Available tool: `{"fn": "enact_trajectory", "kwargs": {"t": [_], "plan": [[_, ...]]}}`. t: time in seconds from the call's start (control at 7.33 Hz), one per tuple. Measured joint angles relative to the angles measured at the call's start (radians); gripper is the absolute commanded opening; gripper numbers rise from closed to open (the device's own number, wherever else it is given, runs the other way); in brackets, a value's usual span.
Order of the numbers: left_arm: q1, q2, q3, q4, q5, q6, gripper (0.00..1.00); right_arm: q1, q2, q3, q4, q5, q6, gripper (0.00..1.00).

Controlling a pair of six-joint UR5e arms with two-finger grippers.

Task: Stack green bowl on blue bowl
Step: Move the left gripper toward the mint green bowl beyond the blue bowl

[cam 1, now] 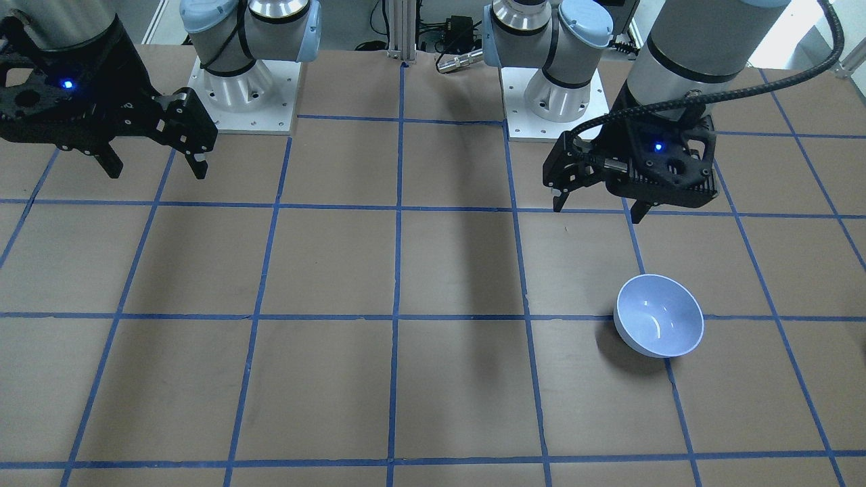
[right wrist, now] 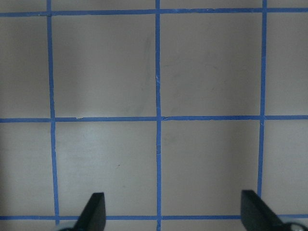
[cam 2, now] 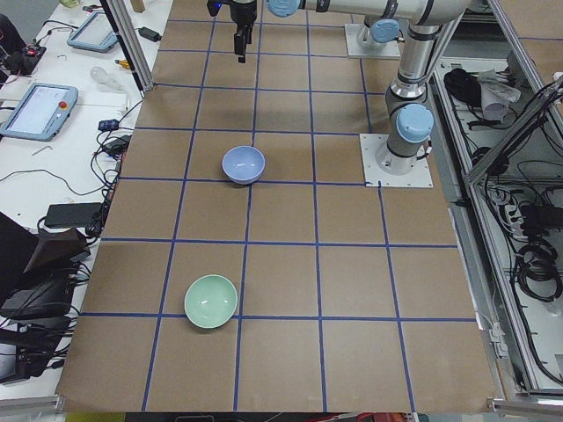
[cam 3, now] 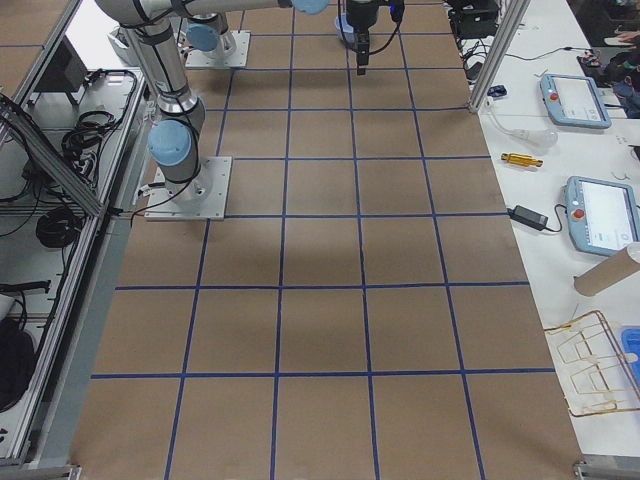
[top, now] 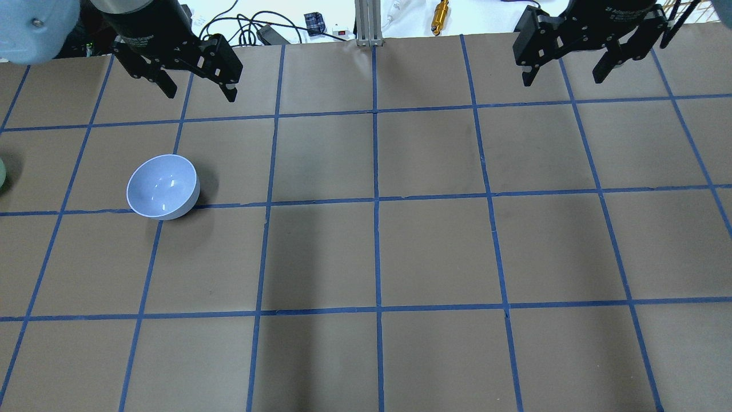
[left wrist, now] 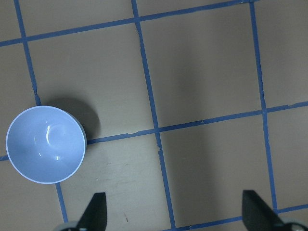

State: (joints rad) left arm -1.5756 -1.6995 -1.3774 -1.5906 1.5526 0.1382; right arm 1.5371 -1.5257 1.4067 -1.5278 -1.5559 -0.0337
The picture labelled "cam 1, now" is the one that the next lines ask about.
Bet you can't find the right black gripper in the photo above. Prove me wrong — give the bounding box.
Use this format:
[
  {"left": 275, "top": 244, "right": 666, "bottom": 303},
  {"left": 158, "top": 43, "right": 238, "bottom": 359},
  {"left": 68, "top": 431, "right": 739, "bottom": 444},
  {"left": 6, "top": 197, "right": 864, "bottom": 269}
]
[{"left": 1, "top": 18, "right": 219, "bottom": 180}]

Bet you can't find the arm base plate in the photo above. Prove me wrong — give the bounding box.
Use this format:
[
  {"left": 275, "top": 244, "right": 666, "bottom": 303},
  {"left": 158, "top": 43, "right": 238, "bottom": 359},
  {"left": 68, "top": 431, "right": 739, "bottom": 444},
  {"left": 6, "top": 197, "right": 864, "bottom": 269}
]
[
  {"left": 500, "top": 68, "right": 609, "bottom": 142},
  {"left": 189, "top": 59, "right": 305, "bottom": 136}
]

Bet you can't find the blue bowl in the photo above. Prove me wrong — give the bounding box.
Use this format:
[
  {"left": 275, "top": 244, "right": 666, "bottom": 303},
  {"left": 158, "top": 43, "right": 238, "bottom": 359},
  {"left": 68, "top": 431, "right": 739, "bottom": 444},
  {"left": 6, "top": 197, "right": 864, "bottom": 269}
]
[{"left": 613, "top": 274, "right": 705, "bottom": 358}]

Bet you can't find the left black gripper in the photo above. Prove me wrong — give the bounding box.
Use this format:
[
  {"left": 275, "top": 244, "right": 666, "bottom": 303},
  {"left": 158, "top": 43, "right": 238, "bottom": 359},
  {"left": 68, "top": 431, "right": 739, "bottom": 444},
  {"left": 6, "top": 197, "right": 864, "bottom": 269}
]
[{"left": 543, "top": 115, "right": 718, "bottom": 225}]

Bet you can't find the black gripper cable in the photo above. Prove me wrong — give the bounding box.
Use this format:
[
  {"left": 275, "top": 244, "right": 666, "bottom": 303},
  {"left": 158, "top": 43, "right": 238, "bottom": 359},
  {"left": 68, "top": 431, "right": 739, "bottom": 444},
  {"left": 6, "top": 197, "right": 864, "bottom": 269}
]
[{"left": 570, "top": 0, "right": 846, "bottom": 160}]

